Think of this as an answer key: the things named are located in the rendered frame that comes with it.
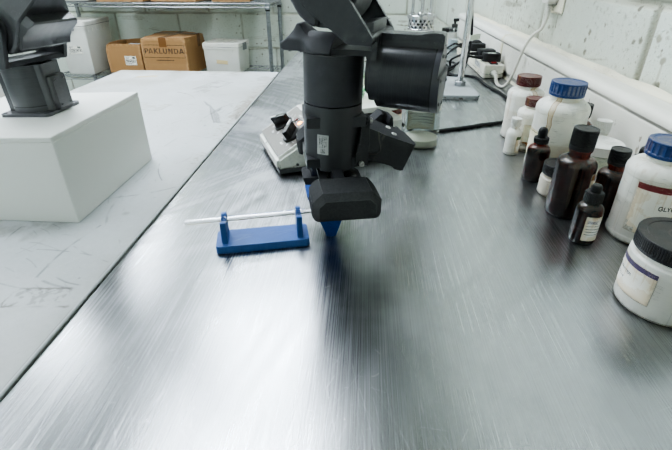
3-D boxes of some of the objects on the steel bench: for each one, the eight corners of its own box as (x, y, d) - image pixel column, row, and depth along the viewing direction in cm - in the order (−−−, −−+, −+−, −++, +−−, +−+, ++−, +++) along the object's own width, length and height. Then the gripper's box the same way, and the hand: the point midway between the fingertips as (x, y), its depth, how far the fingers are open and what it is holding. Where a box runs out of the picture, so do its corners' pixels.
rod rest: (216, 255, 45) (211, 226, 44) (218, 237, 48) (214, 210, 47) (310, 246, 47) (309, 218, 45) (306, 230, 50) (305, 203, 48)
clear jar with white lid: (439, 151, 71) (445, 104, 68) (403, 149, 72) (406, 102, 68) (435, 138, 77) (440, 94, 73) (401, 137, 77) (405, 93, 73)
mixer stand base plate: (351, 97, 101) (351, 93, 101) (353, 78, 119) (353, 74, 118) (480, 99, 99) (481, 95, 99) (463, 80, 117) (463, 76, 116)
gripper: (294, 77, 49) (297, 196, 57) (312, 135, 33) (313, 290, 41) (346, 76, 50) (343, 194, 58) (389, 132, 34) (376, 285, 41)
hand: (331, 208), depth 47 cm, fingers closed
